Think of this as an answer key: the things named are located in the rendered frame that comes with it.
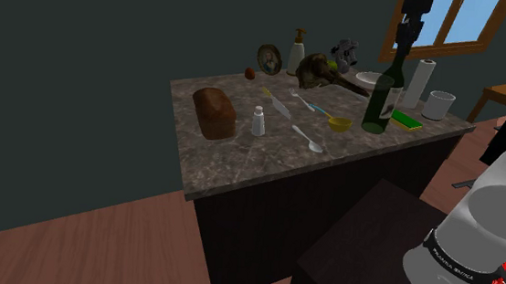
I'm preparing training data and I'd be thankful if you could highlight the silver spoon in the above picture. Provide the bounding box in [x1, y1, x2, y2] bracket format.
[289, 123, 326, 154]

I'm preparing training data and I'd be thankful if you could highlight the yellow handled knife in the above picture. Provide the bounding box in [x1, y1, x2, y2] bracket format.
[259, 86, 294, 121]

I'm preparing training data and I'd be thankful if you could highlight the silver fork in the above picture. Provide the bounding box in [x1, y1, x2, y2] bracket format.
[286, 87, 318, 113]

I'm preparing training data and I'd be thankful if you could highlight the brown bread loaf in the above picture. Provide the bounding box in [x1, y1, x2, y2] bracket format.
[189, 86, 240, 142]

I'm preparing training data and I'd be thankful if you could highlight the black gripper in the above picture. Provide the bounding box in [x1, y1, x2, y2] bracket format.
[394, 0, 436, 57]

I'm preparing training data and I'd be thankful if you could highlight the white cup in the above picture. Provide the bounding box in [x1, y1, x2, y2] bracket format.
[419, 89, 458, 124]

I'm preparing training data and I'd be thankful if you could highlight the wooden side table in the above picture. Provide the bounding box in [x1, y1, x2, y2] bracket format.
[464, 73, 506, 128]

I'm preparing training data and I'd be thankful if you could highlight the brown animal skull sculpture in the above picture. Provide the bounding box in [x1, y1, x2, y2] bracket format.
[293, 51, 374, 99]

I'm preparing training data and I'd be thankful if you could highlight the dark kitchen island cabinet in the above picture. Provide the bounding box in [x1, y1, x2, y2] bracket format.
[155, 50, 480, 284]

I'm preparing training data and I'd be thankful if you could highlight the white plate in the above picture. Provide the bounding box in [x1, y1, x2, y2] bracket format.
[353, 69, 391, 92]

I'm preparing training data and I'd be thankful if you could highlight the green and yellow sponge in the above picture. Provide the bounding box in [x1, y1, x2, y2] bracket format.
[388, 108, 426, 132]

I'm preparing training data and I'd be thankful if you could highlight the oval framed portrait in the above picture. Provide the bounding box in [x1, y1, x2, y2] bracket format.
[255, 43, 285, 79]

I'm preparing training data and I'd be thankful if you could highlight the white paper towel roll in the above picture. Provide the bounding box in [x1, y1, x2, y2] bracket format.
[400, 57, 438, 111]

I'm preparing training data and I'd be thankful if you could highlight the yellow measuring spoon blue handle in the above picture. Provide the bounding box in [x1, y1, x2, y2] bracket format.
[304, 102, 354, 135]

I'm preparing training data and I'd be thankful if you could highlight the grey figurine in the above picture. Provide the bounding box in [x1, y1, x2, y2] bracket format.
[328, 37, 361, 76]

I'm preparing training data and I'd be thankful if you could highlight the white soap dispenser brown pump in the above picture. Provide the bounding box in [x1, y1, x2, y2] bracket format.
[285, 27, 309, 79]

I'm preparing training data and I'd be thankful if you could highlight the white salt shaker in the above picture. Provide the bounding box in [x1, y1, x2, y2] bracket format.
[249, 104, 269, 138]

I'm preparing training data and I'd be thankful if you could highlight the wooden framed window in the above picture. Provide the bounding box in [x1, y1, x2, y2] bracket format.
[376, 0, 506, 73]

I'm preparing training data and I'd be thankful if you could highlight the dark green wine bottle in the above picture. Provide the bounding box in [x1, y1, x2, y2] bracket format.
[360, 46, 407, 138]

